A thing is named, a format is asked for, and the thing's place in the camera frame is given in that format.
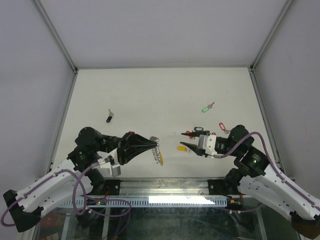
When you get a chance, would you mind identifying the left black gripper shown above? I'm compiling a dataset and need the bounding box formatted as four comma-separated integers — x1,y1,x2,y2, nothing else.
96,131,158,166

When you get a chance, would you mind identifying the red tag key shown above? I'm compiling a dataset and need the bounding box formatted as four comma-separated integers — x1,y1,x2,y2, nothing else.
185,130,196,139
218,122,231,135

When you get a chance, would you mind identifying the yellow tag key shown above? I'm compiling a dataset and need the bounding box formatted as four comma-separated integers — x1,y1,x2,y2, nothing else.
176,146,191,154

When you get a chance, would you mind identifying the keyring with yellow handle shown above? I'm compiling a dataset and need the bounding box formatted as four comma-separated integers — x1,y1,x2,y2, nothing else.
149,136,164,166

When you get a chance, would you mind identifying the black tag key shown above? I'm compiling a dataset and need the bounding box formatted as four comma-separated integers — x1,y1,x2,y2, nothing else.
193,126,204,132
106,109,114,123

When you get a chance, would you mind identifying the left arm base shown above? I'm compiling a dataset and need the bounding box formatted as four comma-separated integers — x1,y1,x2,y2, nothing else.
85,169,121,196

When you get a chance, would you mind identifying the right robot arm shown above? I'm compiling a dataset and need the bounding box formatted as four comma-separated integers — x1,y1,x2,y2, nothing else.
183,125,320,240

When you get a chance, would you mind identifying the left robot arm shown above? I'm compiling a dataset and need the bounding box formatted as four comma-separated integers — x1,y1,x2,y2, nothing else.
0,126,158,233

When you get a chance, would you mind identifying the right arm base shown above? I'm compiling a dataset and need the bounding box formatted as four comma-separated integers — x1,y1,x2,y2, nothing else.
207,167,249,198

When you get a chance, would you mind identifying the light green tag key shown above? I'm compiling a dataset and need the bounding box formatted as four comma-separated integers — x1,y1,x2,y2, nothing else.
201,102,215,113

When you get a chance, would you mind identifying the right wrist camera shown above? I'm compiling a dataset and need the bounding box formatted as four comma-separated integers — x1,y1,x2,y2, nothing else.
198,134,217,157

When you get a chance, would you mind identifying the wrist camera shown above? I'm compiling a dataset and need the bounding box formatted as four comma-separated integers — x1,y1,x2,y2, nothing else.
198,134,217,157
98,155,121,178

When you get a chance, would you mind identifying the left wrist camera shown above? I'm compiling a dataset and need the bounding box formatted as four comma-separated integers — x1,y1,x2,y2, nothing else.
98,155,121,178

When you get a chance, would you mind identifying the aluminium mounting rail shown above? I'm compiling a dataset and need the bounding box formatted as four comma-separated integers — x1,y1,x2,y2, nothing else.
34,176,296,198

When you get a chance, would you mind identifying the white slotted cable duct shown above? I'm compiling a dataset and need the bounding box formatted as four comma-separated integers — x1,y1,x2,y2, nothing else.
59,197,229,208

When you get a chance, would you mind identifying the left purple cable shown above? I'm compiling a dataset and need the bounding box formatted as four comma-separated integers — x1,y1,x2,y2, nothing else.
0,159,113,227

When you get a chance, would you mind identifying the purple cable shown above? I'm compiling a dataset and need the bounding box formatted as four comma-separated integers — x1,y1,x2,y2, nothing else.
212,131,320,208
0,159,113,227

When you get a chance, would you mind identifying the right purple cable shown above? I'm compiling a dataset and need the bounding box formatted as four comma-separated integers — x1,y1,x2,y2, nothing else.
212,131,320,208

